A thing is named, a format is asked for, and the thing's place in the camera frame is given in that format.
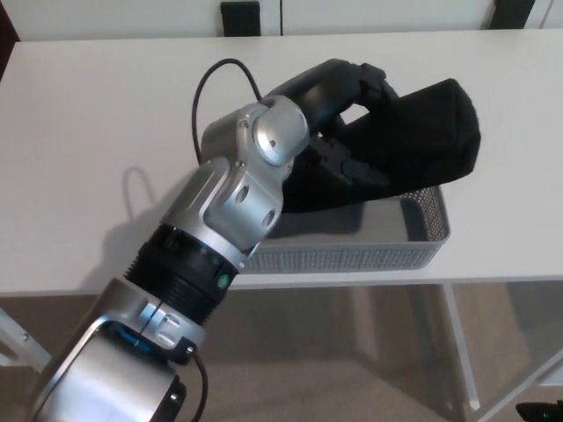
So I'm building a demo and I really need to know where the grey perforated plastic basket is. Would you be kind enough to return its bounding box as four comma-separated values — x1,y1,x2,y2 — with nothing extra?
244,184,452,275

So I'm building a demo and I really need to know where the black cloth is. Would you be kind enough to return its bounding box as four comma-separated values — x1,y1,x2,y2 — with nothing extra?
281,77,485,215

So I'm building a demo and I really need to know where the white metal frame table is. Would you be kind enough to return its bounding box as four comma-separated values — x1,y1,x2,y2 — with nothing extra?
0,28,563,422

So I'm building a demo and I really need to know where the black elbow cable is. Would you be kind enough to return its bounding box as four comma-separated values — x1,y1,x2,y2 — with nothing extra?
175,349,210,422

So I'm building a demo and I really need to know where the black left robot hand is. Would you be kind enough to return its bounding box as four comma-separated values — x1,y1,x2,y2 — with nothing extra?
263,57,401,189

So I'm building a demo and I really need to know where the dark red brown furniture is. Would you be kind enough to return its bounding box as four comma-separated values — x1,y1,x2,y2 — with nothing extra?
0,8,19,83

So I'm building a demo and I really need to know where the white cabinet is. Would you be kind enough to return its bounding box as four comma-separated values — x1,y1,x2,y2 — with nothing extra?
8,0,563,43

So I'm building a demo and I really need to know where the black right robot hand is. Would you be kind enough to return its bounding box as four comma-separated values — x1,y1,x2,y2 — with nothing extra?
515,400,563,422

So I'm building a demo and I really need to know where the black cabinet handle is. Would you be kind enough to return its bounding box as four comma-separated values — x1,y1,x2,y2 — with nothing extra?
489,0,530,30
220,1,262,37

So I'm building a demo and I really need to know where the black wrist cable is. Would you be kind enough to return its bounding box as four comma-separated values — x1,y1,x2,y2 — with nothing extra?
190,59,266,162

